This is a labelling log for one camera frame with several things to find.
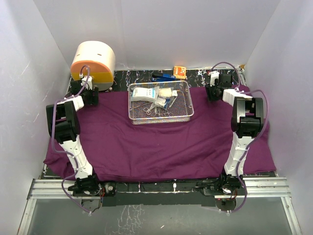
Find round white drawer box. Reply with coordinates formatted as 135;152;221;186
70;41;115;91

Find wire mesh metal tray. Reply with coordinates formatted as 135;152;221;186
128;81;194;124

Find purple cloth wrap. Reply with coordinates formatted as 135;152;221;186
43;85;277;183

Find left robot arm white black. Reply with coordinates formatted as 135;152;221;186
45;76;101;196

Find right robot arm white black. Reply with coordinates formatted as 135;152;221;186
205;71;265;194

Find metal surgical scissors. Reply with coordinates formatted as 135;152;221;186
133;103;153;115

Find orange small box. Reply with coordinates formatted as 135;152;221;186
173;66;186;80

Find small blue white packet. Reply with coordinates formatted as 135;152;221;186
154;97;170;110

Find blue black stapler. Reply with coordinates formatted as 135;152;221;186
152;72;177;82

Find beige bandage roll packet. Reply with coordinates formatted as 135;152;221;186
158;88;173;98

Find white gauze packet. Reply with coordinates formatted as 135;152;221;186
130;86;159;102

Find metal forceps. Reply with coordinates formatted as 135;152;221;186
151;112;173;118

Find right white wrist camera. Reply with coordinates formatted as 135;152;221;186
208;71;220;87

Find black base frame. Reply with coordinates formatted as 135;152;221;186
68;178;247;208

